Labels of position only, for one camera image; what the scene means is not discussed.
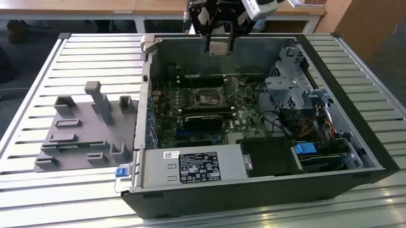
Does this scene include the silver heat sink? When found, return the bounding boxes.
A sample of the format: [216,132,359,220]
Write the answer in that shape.
[227,132,246,143]

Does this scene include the grey power supply unit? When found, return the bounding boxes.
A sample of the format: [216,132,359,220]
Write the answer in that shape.
[139,144,248,189]

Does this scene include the blue disk carrier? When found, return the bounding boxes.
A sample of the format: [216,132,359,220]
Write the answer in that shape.
[294,142,318,157]

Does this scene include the blue case latch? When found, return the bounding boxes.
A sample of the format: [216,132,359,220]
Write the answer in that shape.
[115,162,132,179]

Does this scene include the wooden cabinet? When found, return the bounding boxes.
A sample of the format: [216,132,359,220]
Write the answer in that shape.
[314,0,406,65]

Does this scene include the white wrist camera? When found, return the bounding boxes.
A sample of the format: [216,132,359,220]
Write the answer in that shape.
[240,0,279,20]

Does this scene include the silver CPU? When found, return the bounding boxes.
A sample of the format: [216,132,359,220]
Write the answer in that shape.
[209,42,229,57]

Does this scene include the black wire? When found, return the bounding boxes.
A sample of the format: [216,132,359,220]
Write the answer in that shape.
[260,110,292,139]

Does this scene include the green motherboard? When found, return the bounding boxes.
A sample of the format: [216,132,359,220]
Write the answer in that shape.
[148,71,270,148]

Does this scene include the black graphics card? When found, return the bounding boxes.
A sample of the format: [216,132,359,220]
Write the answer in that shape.
[181,114,224,133]

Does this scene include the grey metal disk bay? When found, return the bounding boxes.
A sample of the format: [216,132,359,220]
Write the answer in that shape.
[264,47,334,114]

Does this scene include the black PC case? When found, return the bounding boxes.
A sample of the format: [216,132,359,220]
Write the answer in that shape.
[120,33,400,220]

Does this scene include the black plastic shroud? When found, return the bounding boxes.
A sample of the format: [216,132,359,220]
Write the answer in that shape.
[239,139,306,178]

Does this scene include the dark bag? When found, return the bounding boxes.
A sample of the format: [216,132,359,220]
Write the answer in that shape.
[5,20,28,44]

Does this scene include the CPU socket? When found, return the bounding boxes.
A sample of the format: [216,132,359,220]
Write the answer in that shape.
[191,87,228,106]

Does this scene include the grey parts rack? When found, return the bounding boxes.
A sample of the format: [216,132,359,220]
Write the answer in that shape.
[33,81,140,173]

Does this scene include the yellow and red wires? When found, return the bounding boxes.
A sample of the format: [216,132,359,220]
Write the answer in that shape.
[298,117,336,141]

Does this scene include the wooden desk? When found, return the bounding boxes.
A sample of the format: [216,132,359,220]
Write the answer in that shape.
[0,0,327,34]

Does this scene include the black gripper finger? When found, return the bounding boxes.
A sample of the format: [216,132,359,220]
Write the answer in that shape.
[229,4,254,52]
[187,0,221,53]

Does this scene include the white document tray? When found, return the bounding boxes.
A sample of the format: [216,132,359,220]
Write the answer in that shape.
[287,0,327,9]

